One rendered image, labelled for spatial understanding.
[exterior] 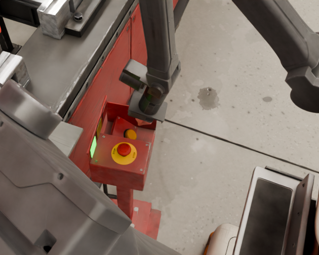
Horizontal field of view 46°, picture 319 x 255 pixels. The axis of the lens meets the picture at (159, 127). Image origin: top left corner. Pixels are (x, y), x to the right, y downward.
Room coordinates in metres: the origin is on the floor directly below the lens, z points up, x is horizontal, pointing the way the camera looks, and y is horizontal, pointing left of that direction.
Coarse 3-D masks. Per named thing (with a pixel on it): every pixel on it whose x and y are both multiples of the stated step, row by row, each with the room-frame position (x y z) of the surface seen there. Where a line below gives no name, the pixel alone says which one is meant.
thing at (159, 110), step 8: (136, 96) 0.62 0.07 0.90; (144, 96) 0.59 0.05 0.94; (136, 104) 0.60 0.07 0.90; (144, 104) 0.58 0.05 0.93; (152, 104) 0.58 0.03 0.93; (160, 104) 0.58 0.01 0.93; (136, 112) 0.57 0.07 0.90; (144, 112) 0.57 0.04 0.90; (152, 112) 0.57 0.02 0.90; (160, 112) 0.59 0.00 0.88; (160, 120) 0.57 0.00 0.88
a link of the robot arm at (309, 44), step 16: (240, 0) 0.48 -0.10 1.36; (256, 0) 0.47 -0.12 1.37; (272, 0) 0.48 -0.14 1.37; (256, 16) 0.47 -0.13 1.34; (272, 16) 0.46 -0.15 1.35; (288, 16) 0.47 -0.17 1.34; (272, 32) 0.46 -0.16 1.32; (288, 32) 0.46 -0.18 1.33; (304, 32) 0.47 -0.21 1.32; (272, 48) 0.47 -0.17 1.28; (288, 48) 0.46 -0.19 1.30; (304, 48) 0.45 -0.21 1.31; (288, 64) 0.45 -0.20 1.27; (304, 64) 0.44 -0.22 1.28; (288, 80) 0.43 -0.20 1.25; (304, 80) 0.42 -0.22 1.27; (304, 96) 0.42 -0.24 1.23
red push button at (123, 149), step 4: (120, 144) 0.52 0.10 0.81; (124, 144) 0.52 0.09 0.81; (128, 144) 0.52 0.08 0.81; (120, 148) 0.50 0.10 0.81; (124, 148) 0.50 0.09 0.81; (128, 148) 0.51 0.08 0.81; (120, 152) 0.49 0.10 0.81; (124, 152) 0.49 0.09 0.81; (128, 152) 0.49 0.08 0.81; (124, 156) 0.49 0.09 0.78
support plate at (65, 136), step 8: (56, 128) 0.43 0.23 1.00; (64, 128) 0.43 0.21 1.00; (72, 128) 0.43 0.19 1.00; (80, 128) 0.44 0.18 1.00; (56, 136) 0.41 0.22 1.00; (64, 136) 0.41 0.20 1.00; (72, 136) 0.41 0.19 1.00; (80, 136) 0.42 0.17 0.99; (56, 144) 0.39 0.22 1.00; (64, 144) 0.39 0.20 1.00; (72, 144) 0.39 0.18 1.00; (64, 152) 0.37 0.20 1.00
